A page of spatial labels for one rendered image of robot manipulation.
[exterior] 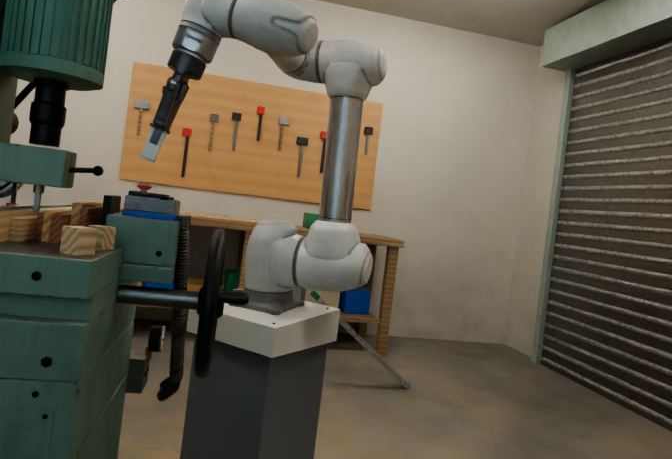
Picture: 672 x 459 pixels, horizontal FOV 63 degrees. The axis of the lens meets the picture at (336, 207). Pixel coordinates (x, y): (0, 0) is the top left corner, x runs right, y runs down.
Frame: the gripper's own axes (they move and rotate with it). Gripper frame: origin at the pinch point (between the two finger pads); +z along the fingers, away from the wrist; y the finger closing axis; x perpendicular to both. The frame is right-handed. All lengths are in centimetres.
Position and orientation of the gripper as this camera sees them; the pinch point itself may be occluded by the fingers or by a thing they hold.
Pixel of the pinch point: (153, 144)
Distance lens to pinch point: 122.5
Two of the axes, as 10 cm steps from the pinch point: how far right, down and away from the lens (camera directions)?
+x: 9.1, 3.7, 1.6
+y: 1.7, 0.1, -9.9
